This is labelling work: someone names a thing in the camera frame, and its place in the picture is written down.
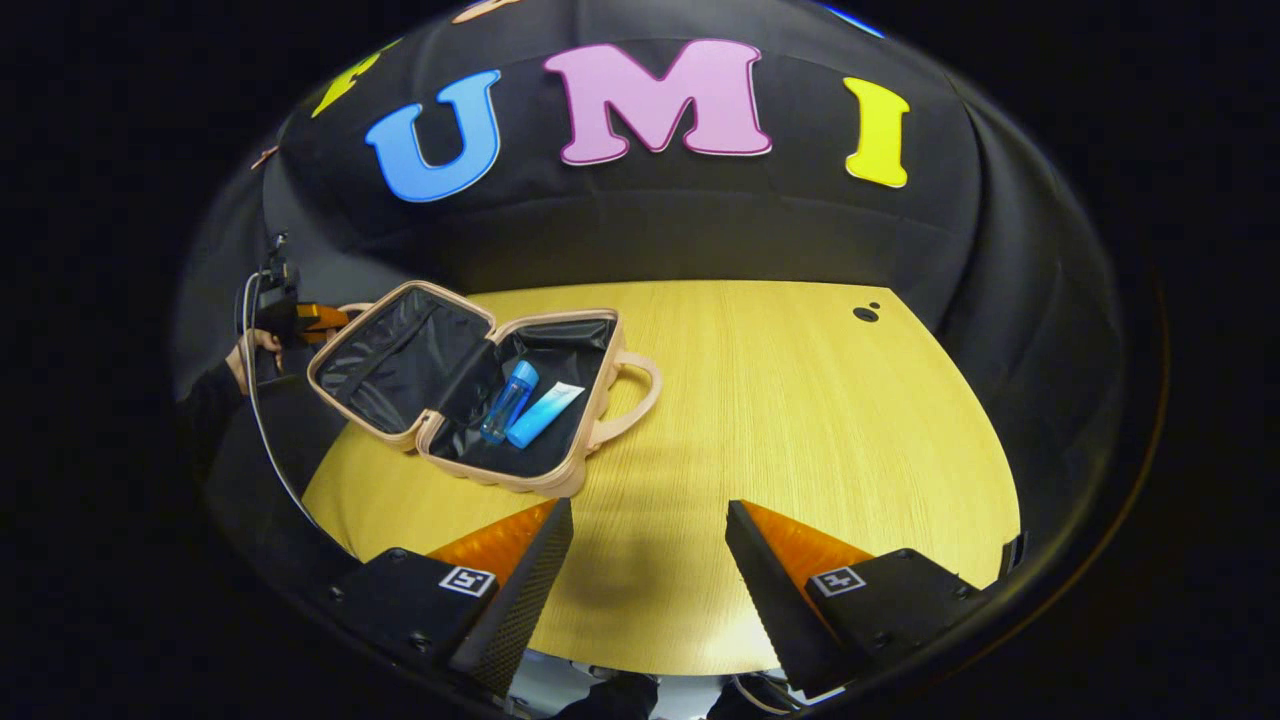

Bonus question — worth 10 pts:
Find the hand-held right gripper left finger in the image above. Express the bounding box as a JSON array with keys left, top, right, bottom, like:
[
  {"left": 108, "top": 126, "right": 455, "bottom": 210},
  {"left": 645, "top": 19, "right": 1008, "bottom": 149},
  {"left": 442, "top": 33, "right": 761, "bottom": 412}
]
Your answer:
[{"left": 322, "top": 497, "right": 576, "bottom": 699}]

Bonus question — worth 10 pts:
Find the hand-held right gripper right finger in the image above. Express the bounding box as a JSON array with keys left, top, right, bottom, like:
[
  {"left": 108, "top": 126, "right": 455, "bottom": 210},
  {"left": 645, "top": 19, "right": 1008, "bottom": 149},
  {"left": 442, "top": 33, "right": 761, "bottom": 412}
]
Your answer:
[{"left": 724, "top": 498, "right": 991, "bottom": 701}]

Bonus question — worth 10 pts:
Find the pink suitcase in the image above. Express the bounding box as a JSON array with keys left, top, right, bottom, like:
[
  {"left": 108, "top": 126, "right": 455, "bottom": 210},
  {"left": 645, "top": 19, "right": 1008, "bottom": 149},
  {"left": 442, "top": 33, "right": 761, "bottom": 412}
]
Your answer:
[{"left": 306, "top": 279, "right": 664, "bottom": 500}]

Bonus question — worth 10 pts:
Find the blue tube with silver end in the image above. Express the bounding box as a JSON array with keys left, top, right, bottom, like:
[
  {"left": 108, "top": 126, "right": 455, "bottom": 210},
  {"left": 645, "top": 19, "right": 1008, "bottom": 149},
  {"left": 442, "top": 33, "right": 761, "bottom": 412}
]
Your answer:
[{"left": 505, "top": 381, "right": 587, "bottom": 450}]

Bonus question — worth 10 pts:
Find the clear bottle with blue cap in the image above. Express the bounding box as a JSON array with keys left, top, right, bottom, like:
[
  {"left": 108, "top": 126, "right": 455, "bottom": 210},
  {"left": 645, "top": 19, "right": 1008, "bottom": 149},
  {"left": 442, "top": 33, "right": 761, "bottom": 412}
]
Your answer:
[{"left": 479, "top": 359, "right": 541, "bottom": 446}]

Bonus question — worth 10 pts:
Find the person's dark clothing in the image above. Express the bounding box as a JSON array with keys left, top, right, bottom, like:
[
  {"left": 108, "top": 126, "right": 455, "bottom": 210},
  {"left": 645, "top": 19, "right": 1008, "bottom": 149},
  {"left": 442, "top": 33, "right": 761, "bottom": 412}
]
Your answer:
[{"left": 553, "top": 672, "right": 661, "bottom": 720}]

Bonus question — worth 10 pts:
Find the black backdrop cloth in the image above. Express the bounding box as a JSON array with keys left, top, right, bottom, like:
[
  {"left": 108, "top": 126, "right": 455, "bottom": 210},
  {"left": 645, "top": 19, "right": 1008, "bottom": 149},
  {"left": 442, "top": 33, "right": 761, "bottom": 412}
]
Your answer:
[{"left": 170, "top": 0, "right": 1126, "bottom": 561}]

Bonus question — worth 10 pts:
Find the thin white cable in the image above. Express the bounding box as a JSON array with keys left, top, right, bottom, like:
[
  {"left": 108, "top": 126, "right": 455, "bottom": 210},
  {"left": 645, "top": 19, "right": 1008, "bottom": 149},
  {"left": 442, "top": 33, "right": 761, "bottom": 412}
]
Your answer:
[{"left": 238, "top": 272, "right": 326, "bottom": 531}]

